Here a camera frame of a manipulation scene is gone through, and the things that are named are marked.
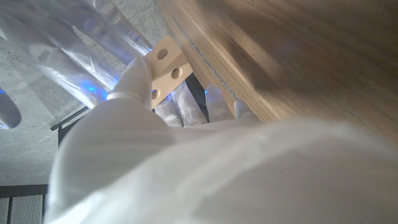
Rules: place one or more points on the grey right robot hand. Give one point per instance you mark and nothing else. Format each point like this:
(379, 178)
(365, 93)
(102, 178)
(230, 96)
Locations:
(71, 46)

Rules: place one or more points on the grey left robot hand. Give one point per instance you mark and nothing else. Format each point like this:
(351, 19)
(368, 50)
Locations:
(217, 174)

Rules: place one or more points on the wooden block with holes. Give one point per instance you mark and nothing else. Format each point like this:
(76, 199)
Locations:
(169, 63)

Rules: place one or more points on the black backdrop stand pole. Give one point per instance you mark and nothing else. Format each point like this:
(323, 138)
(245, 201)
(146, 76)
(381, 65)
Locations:
(66, 118)

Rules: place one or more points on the grey perforated panel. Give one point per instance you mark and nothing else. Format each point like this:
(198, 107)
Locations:
(3, 211)
(28, 210)

